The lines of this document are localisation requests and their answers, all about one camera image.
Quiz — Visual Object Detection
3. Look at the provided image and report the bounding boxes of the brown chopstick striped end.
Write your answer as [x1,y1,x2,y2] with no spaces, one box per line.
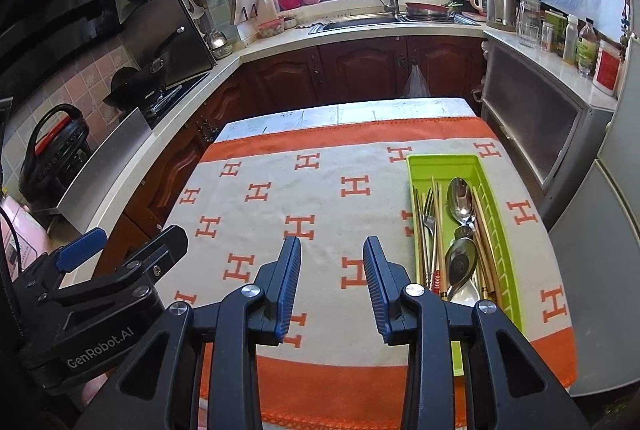
[430,176,446,297]

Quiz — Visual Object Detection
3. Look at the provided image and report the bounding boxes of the clear bottle green label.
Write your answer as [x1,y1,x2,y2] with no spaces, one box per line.
[576,20,598,78]

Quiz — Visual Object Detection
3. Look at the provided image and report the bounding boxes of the steel kitchen sink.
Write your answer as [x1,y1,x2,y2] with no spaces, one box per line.
[310,12,416,35]

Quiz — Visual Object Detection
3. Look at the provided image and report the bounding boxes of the brown wooden kitchen cabinets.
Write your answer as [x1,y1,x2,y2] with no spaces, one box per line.
[95,34,488,281]

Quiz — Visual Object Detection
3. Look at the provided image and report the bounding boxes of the white plastic bottle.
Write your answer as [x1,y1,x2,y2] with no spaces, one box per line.
[562,14,580,65]

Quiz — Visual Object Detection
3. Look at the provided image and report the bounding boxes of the white kitchen countertop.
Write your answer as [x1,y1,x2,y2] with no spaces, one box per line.
[47,10,618,261]

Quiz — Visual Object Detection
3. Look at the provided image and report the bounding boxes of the black range hood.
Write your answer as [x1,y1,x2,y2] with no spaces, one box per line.
[0,0,183,80]

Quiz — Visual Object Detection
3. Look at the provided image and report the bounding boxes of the red and white box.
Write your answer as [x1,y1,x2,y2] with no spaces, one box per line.
[592,38,623,96]

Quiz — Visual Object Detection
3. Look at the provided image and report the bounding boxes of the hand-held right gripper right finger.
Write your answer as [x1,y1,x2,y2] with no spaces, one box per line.
[362,236,591,430]

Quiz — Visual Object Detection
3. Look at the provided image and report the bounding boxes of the pink appliance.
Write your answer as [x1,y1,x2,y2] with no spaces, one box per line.
[0,197,53,275]

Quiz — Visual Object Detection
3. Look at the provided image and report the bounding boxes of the grey refrigerator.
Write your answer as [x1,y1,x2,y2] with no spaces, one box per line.
[547,34,640,398]

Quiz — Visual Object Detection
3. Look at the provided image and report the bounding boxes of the tan wooden chopstick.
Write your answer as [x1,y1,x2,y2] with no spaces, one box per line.
[471,190,493,303]
[475,192,502,305]

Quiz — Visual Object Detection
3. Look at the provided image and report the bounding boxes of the black cable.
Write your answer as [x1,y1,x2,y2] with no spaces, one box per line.
[0,195,22,273]

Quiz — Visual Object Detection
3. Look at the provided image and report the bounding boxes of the orange and white printed blanket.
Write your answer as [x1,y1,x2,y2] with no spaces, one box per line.
[165,117,578,430]

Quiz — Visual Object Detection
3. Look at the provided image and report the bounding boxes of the white ceramic spoon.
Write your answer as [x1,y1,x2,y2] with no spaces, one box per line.
[447,280,483,308]

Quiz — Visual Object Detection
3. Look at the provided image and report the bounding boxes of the low steel stove panel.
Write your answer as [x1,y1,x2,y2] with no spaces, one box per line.
[57,107,153,215]

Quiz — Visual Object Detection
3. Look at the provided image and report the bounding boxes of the gas stove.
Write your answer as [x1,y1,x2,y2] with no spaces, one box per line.
[142,72,211,121]

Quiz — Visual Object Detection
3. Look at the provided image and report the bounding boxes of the tall steel stove panel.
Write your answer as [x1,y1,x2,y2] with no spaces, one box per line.
[112,0,218,85]

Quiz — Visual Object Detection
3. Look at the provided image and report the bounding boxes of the black wok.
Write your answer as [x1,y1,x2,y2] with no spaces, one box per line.
[102,67,168,108]

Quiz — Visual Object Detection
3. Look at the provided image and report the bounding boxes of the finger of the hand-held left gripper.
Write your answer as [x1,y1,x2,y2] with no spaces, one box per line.
[36,225,189,307]
[55,227,108,273]

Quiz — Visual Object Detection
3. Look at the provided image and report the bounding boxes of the large steel spoon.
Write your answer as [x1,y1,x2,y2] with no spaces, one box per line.
[446,177,476,231]

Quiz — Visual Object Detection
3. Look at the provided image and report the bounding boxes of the black pressure cooker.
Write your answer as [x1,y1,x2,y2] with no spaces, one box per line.
[19,104,93,211]

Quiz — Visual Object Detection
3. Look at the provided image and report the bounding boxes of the red pan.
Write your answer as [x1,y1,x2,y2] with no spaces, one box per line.
[404,1,451,23]

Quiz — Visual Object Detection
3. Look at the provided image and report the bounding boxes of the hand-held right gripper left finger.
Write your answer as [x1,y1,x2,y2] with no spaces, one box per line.
[75,236,303,430]

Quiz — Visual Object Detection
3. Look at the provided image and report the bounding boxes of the steel chopstick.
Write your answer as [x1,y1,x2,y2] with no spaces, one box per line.
[413,189,429,287]

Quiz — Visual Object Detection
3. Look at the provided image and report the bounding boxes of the steel soup spoon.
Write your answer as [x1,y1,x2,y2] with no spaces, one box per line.
[442,237,480,303]

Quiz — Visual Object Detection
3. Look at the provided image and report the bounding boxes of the green plastic utensil tray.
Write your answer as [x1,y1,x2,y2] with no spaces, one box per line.
[405,154,526,378]

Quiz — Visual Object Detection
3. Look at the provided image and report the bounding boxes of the steel fork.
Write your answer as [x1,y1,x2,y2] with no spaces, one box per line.
[422,197,437,291]

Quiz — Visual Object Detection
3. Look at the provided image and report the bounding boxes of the green box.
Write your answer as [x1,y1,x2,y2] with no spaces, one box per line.
[545,10,571,55]

